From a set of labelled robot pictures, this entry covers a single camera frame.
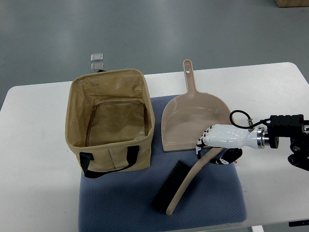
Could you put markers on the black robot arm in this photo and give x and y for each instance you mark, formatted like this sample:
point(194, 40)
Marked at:
point(267, 132)

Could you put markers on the cardboard box corner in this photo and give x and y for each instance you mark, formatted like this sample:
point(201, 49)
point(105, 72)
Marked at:
point(292, 3)

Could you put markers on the black table control panel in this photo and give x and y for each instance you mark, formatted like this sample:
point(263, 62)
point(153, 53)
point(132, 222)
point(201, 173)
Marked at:
point(299, 223)

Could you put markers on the pink hand broom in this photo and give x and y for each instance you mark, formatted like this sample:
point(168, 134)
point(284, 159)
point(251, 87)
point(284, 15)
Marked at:
point(190, 178)

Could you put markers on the pink dustpan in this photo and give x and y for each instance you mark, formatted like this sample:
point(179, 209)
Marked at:
point(186, 116)

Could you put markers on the blue cushion mat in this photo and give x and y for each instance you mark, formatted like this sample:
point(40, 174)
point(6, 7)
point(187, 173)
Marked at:
point(137, 201)

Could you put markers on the yellow fabric bag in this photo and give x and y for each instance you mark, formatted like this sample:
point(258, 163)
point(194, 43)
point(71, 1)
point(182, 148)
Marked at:
point(110, 122)

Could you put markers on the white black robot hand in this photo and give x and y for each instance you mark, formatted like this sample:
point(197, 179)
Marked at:
point(231, 138)

